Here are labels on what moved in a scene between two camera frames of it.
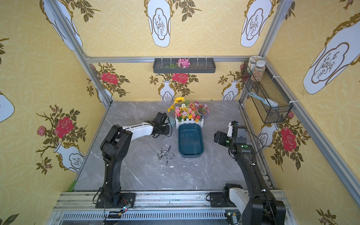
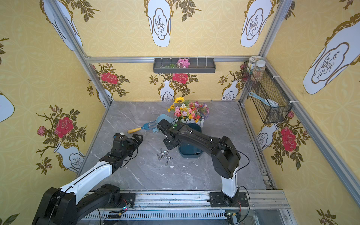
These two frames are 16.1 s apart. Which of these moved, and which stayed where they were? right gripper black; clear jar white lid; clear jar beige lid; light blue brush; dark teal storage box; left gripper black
Moved: right gripper black; left gripper black
Stayed: clear jar beige lid; dark teal storage box; light blue brush; clear jar white lid
